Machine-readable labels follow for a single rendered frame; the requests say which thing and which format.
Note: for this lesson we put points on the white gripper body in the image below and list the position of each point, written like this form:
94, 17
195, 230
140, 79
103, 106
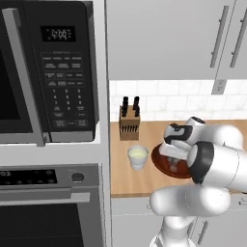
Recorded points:
173, 151

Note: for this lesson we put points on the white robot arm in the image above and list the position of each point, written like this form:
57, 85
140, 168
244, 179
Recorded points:
205, 164

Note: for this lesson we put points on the pale ice cube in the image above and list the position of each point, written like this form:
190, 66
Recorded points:
174, 168
171, 159

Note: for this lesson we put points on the red-brown ice bowl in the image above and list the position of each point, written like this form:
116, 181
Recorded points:
160, 165

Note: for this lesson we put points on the glass of lemonade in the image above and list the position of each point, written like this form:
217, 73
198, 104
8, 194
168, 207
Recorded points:
138, 157

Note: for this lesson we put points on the wooden knife block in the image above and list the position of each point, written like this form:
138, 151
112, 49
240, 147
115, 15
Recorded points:
129, 127

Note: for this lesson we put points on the grey drawer front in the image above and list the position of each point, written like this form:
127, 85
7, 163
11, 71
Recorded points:
236, 205

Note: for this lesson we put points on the grey base cupboard door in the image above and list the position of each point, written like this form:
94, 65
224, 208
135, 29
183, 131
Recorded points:
128, 225
222, 231

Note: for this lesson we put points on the round steel oven knob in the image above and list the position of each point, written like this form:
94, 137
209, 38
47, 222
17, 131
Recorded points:
77, 177

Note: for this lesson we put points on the steel built-in oven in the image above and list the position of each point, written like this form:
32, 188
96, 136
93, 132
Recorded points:
87, 218

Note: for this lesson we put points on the black microwave oven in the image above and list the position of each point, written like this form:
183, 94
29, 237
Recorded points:
69, 80

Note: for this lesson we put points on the oven door with dark window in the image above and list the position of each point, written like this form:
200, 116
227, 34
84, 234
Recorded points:
38, 225

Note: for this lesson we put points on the black microwave door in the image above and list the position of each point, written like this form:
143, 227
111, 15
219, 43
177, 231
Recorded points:
9, 80

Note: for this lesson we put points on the grey wall socket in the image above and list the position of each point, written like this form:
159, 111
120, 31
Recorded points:
219, 87

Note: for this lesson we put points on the narrow grey wall cupboard door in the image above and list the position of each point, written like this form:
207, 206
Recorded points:
239, 72

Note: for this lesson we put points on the wide grey wall cupboard door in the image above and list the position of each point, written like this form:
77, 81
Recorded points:
160, 38

